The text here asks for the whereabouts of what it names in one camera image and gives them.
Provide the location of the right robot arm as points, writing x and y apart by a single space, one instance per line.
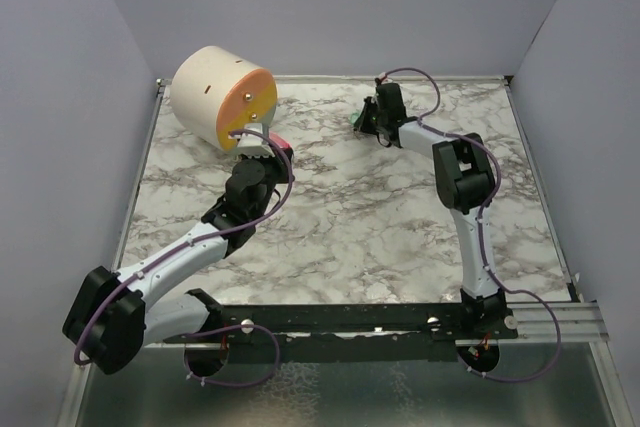
465 185

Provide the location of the green key tag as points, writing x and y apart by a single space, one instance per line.
353 119

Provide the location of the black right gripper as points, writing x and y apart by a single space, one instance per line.
362 124

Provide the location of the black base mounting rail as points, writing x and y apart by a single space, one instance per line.
344 333

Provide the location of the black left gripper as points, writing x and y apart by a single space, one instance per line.
281 166

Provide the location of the round key holder drum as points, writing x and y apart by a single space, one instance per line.
214 92

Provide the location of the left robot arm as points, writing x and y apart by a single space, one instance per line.
106 319

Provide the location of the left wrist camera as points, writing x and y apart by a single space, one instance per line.
253 142

